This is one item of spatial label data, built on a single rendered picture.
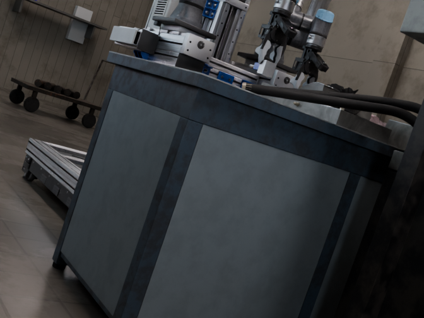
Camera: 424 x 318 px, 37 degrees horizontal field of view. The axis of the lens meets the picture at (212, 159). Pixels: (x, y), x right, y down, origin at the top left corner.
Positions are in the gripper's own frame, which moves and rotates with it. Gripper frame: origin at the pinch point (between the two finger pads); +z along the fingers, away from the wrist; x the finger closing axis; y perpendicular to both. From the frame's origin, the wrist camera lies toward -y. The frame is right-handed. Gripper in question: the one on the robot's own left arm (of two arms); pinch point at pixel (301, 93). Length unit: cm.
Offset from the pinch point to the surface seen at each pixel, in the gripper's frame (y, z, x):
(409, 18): -87, -20, 43
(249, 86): -48, 9, 58
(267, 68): -14.5, -2.3, 30.3
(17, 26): 839, -14, -69
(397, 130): -35.5, 3.3, -22.6
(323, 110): -39.3, 6.7, 19.1
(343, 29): 346, -118, -298
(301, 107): -27.5, 7.5, 19.1
